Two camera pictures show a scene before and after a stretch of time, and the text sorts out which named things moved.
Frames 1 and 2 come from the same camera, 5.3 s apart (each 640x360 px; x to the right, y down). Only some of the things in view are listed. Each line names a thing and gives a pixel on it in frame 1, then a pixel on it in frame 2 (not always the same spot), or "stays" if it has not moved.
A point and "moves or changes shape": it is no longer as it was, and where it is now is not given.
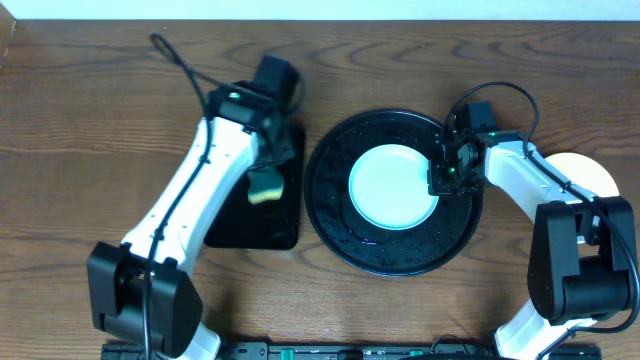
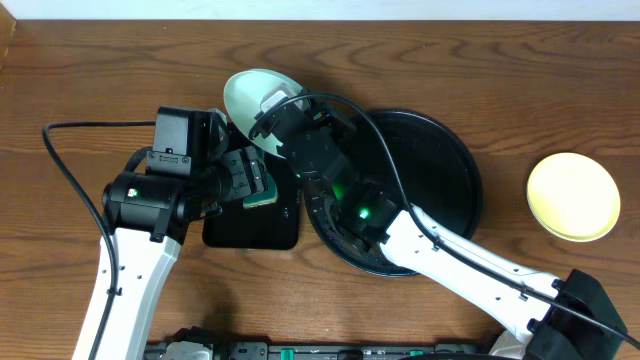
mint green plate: [389, 187] moves or changes shape
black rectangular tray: [276, 224] stays
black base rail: [349, 351] stays
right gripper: [437, 185] to [328, 121]
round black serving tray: [406, 252] stays
